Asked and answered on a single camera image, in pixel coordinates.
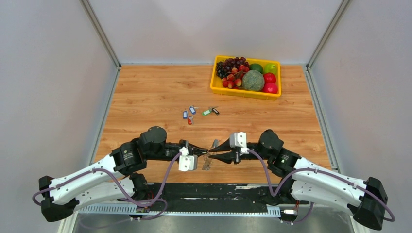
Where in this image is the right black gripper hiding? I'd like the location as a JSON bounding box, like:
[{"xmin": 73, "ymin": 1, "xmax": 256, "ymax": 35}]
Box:
[{"xmin": 208, "ymin": 138, "xmax": 272, "ymax": 165}]

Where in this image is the large keyring with small rings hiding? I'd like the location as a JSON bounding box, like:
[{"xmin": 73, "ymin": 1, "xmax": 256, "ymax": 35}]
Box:
[{"xmin": 202, "ymin": 139, "xmax": 219, "ymax": 171}]

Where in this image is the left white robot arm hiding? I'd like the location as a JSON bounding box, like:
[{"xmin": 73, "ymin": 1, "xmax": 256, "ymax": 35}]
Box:
[{"xmin": 33, "ymin": 126, "xmax": 208, "ymax": 222}]

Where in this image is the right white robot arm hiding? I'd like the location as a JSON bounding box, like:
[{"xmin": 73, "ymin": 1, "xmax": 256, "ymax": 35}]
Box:
[{"xmin": 211, "ymin": 129, "xmax": 395, "ymax": 231}]

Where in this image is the green tag key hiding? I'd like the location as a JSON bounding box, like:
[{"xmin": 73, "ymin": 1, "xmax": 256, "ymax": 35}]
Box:
[{"xmin": 202, "ymin": 109, "xmax": 212, "ymax": 116}]

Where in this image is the blue tag key left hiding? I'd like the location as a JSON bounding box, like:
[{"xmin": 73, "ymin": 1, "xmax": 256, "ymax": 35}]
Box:
[{"xmin": 182, "ymin": 110, "xmax": 188, "ymax": 119}]

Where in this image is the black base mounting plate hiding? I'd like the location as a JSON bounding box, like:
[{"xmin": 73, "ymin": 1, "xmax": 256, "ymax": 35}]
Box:
[{"xmin": 116, "ymin": 182, "xmax": 300, "ymax": 214}]

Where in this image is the red cherries cluster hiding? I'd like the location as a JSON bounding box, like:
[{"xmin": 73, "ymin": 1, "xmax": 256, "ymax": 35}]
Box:
[{"xmin": 217, "ymin": 65, "xmax": 249, "ymax": 89}]

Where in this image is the green netted melon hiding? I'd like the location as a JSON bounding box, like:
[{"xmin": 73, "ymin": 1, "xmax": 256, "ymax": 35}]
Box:
[{"xmin": 242, "ymin": 70, "xmax": 265, "ymax": 91}]

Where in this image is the lower red apple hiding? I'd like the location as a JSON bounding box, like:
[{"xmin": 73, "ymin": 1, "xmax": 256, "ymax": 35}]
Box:
[{"xmin": 262, "ymin": 83, "xmax": 278, "ymax": 94}]

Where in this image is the red apple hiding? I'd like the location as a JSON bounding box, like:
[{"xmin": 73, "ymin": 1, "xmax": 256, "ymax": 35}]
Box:
[
  {"xmin": 262, "ymin": 83, "xmax": 278, "ymax": 94},
  {"xmin": 263, "ymin": 72, "xmax": 277, "ymax": 83}
]

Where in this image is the dark purple grape bunch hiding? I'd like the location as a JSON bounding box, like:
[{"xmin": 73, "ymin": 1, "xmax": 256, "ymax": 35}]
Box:
[{"xmin": 215, "ymin": 57, "xmax": 250, "ymax": 79}]

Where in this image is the upper red apple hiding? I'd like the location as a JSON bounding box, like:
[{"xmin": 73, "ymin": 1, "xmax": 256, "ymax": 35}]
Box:
[{"xmin": 263, "ymin": 72, "xmax": 277, "ymax": 83}]

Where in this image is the dark green lime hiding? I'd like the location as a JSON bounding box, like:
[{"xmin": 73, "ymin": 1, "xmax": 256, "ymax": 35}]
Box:
[{"xmin": 249, "ymin": 63, "xmax": 264, "ymax": 74}]

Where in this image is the light green apple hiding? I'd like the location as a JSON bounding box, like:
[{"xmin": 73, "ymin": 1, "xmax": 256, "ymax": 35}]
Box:
[{"xmin": 264, "ymin": 63, "xmax": 278, "ymax": 75}]

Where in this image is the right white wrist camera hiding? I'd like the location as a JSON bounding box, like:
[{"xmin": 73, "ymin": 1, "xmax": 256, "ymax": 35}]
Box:
[{"xmin": 229, "ymin": 132, "xmax": 249, "ymax": 155}]

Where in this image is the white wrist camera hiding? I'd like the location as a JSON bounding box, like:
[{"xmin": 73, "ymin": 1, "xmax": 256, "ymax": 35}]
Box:
[
  {"xmin": 229, "ymin": 132, "xmax": 249, "ymax": 155},
  {"xmin": 178, "ymin": 147, "xmax": 198, "ymax": 172}
]

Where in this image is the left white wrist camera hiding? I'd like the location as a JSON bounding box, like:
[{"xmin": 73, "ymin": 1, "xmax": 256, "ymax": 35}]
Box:
[{"xmin": 178, "ymin": 147, "xmax": 198, "ymax": 172}]

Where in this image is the aluminium front rail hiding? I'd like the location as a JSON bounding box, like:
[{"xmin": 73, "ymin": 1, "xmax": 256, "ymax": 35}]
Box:
[{"xmin": 58, "ymin": 183, "xmax": 354, "ymax": 233}]

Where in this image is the right aluminium corner post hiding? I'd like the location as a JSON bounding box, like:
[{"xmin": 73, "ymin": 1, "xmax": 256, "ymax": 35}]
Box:
[{"xmin": 306, "ymin": 0, "xmax": 352, "ymax": 71}]

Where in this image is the aluminium corner post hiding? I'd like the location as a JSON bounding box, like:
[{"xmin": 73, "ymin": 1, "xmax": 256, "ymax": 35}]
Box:
[
  {"xmin": 306, "ymin": 0, "xmax": 352, "ymax": 71},
  {"xmin": 80, "ymin": 0, "xmax": 121, "ymax": 70}
]

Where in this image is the left aluminium corner post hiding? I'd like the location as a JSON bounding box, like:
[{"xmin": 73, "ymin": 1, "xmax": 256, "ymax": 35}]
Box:
[{"xmin": 80, "ymin": 0, "xmax": 121, "ymax": 70}]

